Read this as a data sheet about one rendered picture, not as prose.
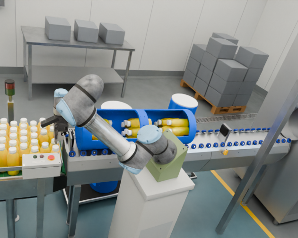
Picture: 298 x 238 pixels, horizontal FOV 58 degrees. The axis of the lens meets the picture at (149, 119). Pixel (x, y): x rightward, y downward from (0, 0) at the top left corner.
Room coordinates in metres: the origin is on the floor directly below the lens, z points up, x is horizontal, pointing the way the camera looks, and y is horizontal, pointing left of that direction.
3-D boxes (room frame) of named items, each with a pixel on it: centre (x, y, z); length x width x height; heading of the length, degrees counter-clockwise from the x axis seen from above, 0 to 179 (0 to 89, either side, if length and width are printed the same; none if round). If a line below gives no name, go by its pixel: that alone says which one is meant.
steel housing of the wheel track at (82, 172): (2.00, -0.43, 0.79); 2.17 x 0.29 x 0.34; 119
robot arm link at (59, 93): (1.36, 0.52, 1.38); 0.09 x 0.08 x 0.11; 56
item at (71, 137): (1.49, 0.49, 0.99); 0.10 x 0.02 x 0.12; 29
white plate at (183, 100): (2.55, -0.31, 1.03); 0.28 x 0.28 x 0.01
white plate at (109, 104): (2.02, 0.28, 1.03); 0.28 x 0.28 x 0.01
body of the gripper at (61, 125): (1.36, 0.52, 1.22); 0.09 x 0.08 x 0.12; 119
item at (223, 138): (2.13, -0.68, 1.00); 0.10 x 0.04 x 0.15; 29
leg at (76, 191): (1.46, 0.39, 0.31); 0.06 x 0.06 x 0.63; 29
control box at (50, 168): (1.14, 0.53, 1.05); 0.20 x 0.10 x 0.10; 119
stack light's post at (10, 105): (1.62, 1.00, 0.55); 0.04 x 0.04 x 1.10; 29
